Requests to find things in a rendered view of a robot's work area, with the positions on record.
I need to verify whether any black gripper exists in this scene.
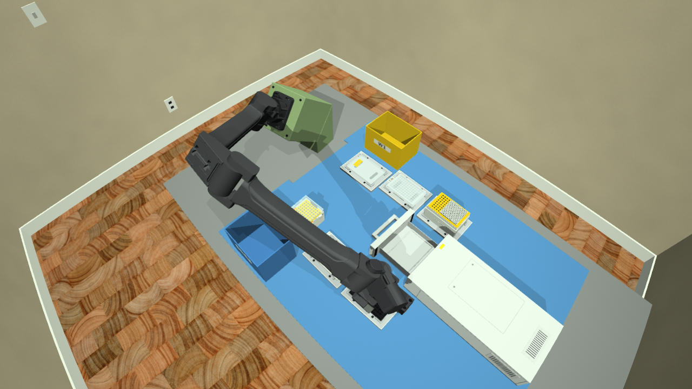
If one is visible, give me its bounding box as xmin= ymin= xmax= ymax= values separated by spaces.
xmin=352 ymin=273 xmax=399 ymax=313

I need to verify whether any blue bench mat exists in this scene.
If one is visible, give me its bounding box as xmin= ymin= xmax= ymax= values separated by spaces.
xmin=219 ymin=121 xmax=589 ymax=389

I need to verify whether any yellow open-top bin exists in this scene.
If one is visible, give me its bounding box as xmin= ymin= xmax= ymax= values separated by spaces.
xmin=364 ymin=111 xmax=422 ymax=170

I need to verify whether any blue open-top box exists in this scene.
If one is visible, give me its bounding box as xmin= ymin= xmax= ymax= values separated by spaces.
xmin=224 ymin=211 xmax=297 ymax=282

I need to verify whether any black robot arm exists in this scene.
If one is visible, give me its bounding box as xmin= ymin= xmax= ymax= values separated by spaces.
xmin=185 ymin=91 xmax=414 ymax=315

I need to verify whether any white rectangular plate with two black slots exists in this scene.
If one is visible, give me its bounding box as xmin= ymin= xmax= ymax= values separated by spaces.
xmin=341 ymin=288 xmax=397 ymax=330

